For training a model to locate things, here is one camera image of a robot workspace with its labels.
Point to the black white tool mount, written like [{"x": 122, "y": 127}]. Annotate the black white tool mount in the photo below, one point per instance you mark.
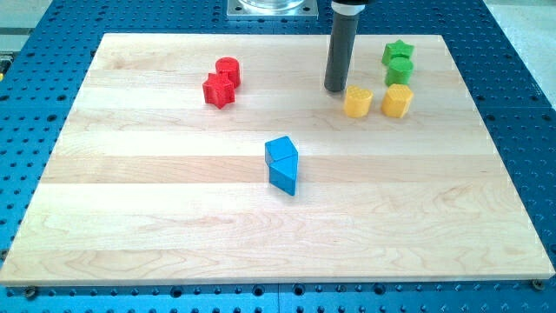
[{"x": 349, "y": 7}]

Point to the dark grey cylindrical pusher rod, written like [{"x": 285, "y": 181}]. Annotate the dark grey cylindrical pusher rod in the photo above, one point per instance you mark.
[{"x": 340, "y": 49}]

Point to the yellow hexagon block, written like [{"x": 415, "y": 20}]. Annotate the yellow hexagon block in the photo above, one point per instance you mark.
[{"x": 397, "y": 100}]

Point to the green star block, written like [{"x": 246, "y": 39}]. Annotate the green star block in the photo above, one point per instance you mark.
[{"x": 395, "y": 50}]

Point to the green cylinder block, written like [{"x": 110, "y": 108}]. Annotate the green cylinder block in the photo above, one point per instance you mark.
[{"x": 399, "y": 71}]

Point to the red cylinder block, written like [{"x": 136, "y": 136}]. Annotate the red cylinder block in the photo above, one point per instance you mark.
[{"x": 230, "y": 68}]

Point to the blue cube block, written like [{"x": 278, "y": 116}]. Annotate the blue cube block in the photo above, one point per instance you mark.
[{"x": 278, "y": 149}]

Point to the red star block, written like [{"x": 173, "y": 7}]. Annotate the red star block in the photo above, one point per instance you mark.
[{"x": 218, "y": 90}]

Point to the blue triangular prism block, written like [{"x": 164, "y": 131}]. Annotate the blue triangular prism block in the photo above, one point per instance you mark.
[{"x": 283, "y": 174}]

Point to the light wooden board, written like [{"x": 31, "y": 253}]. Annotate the light wooden board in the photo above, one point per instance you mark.
[{"x": 148, "y": 184}]

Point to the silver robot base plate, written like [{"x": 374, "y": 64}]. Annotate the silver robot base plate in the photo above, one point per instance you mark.
[{"x": 255, "y": 9}]

